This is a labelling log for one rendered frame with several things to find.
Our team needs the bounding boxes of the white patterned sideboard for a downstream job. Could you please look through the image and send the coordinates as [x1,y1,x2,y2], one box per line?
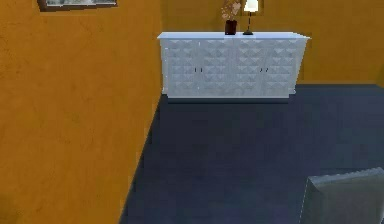
[157,31,312,100]

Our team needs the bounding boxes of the dark red flower vase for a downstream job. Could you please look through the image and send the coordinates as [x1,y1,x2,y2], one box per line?
[220,0,242,36]

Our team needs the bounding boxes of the white shade table lamp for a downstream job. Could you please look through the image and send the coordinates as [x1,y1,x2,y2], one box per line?
[242,0,260,36]

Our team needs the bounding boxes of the grey upholstered chair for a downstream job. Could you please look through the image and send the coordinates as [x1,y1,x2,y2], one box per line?
[298,167,384,224]

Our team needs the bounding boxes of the dark framed wall picture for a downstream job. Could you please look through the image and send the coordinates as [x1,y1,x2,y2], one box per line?
[36,0,118,13]

